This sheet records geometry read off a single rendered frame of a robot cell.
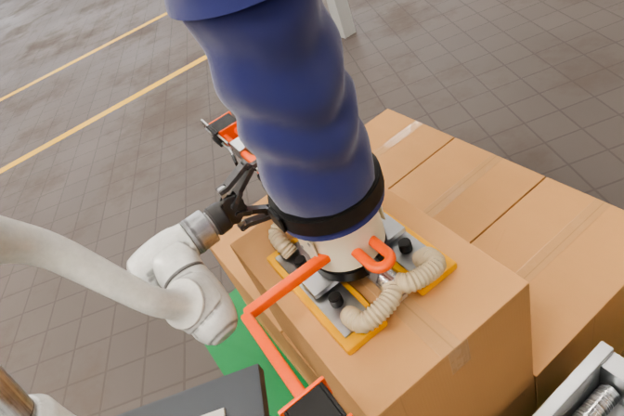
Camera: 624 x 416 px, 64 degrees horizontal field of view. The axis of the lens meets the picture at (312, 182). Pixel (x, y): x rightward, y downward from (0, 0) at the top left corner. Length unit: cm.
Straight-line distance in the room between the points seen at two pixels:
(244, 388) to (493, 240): 86
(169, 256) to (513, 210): 110
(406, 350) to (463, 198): 89
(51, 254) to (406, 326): 65
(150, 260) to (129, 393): 143
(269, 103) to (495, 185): 121
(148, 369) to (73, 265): 163
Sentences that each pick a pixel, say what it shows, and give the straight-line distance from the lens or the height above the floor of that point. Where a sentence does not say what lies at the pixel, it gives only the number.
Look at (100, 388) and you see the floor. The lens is 265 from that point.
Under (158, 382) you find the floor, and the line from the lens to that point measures 247.
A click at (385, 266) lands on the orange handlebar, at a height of 108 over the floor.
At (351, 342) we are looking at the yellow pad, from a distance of 101.
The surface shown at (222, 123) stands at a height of 110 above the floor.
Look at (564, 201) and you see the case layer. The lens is 176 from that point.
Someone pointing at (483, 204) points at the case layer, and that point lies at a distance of 176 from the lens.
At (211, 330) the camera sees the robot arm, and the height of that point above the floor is 102.
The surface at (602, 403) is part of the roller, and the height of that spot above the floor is 55.
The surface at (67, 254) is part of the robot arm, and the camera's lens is 95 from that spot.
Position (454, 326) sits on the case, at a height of 94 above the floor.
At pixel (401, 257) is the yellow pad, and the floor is 97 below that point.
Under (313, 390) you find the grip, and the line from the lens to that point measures 83.
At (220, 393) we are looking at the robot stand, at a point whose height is 75.
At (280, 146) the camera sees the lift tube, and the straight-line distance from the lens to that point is 78.
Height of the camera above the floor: 180
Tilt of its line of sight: 38 degrees down
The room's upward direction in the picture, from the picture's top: 23 degrees counter-clockwise
